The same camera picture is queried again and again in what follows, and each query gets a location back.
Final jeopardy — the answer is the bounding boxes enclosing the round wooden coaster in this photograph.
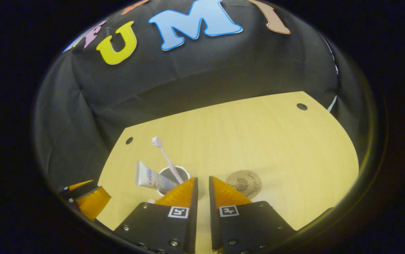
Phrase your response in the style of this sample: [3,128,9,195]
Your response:
[225,170,262,200]

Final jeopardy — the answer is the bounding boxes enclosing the wooden desktop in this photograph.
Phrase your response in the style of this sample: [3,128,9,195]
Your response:
[98,91,360,254]

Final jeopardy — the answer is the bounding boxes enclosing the white toothpaste tube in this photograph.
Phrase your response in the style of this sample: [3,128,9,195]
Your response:
[135,161,179,194]

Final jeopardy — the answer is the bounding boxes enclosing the white cable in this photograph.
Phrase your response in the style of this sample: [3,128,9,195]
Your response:
[321,34,339,113]

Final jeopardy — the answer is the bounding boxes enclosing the black backdrop cloth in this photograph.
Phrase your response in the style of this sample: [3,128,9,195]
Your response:
[33,0,365,191]

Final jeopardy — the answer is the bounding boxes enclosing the white cup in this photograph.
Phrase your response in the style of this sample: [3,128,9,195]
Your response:
[147,166,192,204]

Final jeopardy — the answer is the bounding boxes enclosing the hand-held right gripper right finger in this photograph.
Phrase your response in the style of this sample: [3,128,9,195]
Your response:
[209,176,296,254]

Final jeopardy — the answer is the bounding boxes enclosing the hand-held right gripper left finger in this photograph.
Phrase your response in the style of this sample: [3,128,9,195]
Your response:
[113,177,198,254]

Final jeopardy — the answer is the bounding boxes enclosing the white toothbrush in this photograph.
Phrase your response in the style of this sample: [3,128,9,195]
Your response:
[152,137,184,184]

